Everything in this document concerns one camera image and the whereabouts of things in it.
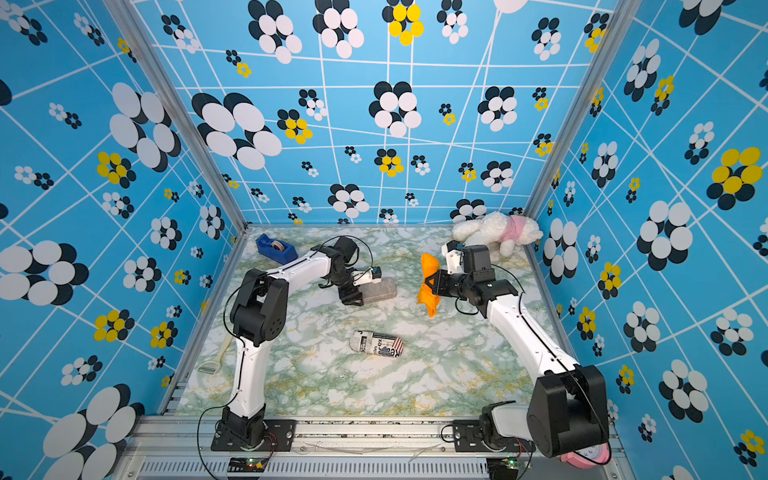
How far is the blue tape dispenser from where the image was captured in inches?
42.1

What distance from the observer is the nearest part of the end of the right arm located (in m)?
0.59

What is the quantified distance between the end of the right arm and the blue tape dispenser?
59 cm

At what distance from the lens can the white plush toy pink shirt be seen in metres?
1.07

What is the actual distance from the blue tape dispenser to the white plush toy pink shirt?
63 centimetres

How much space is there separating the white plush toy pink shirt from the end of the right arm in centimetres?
41
